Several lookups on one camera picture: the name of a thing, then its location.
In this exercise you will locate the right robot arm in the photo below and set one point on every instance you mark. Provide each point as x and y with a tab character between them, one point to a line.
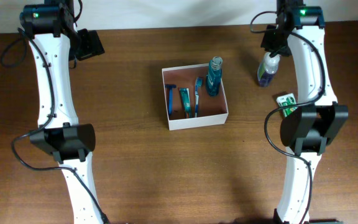
317	117

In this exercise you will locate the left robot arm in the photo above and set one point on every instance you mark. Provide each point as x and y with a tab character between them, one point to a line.
50	29

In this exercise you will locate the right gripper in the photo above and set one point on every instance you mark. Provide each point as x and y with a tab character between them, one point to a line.
269	43

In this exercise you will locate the white cardboard box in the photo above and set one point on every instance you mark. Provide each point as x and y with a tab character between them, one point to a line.
212	110

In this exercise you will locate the blue disposable razor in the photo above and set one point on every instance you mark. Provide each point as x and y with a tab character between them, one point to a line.
171	88

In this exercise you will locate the green toothpaste tube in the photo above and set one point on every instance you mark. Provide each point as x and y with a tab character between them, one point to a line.
184	92

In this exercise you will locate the blue mouthwash bottle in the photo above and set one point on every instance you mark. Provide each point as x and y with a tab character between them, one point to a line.
213	78

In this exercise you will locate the green soap packet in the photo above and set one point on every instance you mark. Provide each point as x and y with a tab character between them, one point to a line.
287	100

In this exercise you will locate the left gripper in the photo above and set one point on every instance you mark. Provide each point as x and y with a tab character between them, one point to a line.
94	46

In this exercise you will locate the blue white toothbrush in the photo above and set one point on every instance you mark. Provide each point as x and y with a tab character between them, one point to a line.
198	85

